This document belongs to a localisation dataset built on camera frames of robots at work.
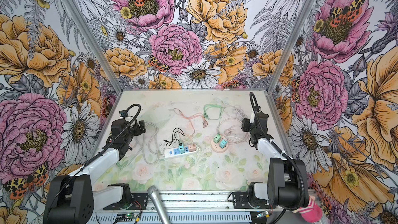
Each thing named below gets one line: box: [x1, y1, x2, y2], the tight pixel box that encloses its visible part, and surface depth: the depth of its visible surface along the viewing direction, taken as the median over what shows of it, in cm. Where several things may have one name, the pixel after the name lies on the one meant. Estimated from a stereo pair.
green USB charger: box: [213, 134, 222, 144], surface depth 91 cm
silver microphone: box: [147, 185, 172, 224], surface depth 73 cm
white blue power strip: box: [163, 145, 200, 159], surface depth 89 cm
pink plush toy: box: [291, 195, 323, 223], surface depth 68 cm
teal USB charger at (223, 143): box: [219, 138, 229, 149], surface depth 89 cm
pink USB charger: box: [188, 143, 197, 152], surface depth 87 cm
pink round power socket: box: [210, 135, 229, 153], surface depth 91 cm
